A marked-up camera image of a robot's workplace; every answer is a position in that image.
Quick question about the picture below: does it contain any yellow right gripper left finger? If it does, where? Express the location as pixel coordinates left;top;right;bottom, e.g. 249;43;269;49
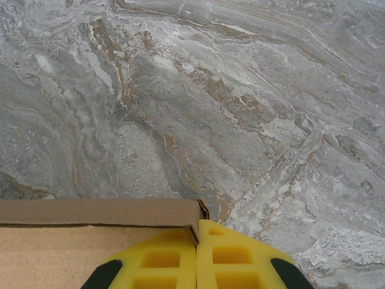
79;227;198;289

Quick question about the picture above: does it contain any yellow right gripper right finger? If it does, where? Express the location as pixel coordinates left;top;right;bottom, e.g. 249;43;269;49
196;219;311;289

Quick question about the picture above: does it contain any brown cardboard box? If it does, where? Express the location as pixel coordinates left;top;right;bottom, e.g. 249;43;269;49
0;197;211;289

